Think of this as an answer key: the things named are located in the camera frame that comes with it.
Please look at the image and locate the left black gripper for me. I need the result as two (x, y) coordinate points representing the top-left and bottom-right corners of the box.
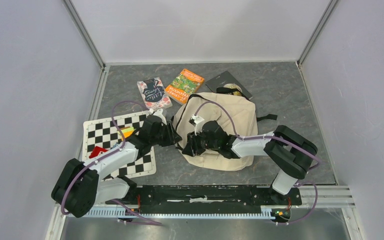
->
(150, 120), (182, 147)

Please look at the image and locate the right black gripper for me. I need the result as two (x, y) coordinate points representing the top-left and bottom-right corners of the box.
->
(182, 127), (220, 157)

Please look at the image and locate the cream canvas backpack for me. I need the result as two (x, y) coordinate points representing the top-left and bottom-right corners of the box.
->
(172, 86), (278, 172)

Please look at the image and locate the floral navy book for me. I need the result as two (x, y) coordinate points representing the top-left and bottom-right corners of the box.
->
(137, 77), (173, 110)

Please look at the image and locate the orange treehouse book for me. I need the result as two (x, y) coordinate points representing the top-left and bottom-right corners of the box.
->
(165, 68), (205, 105)

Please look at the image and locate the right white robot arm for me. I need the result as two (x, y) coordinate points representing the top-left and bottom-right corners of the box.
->
(182, 120), (321, 204)

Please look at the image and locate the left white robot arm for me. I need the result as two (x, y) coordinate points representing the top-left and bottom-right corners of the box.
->
(51, 115), (182, 218)

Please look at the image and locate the colourful block stack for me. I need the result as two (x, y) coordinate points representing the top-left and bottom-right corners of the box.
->
(116, 126), (135, 140)

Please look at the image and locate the checkered chess mat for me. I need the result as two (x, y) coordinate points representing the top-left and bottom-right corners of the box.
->
(81, 111), (157, 180)

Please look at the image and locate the black book gold emblem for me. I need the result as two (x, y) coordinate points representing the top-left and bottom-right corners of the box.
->
(205, 70), (253, 100)

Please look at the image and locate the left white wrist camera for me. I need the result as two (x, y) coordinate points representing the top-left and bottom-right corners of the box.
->
(149, 108), (167, 125)

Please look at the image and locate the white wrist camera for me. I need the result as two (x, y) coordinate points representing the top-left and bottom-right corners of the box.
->
(189, 115), (205, 135)
(149, 108), (167, 125)

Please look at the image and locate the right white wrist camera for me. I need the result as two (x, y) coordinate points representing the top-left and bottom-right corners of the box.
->
(189, 115), (205, 135)

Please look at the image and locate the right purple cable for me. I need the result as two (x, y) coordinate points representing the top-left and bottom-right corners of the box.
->
(194, 100), (322, 226)

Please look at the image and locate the purple cable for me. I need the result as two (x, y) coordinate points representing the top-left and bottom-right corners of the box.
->
(60, 100), (164, 227)
(194, 100), (322, 226)

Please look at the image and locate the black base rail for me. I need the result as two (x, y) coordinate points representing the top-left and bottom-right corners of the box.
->
(120, 185), (303, 217)

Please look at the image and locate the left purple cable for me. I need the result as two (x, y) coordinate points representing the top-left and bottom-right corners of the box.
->
(60, 100), (164, 227)

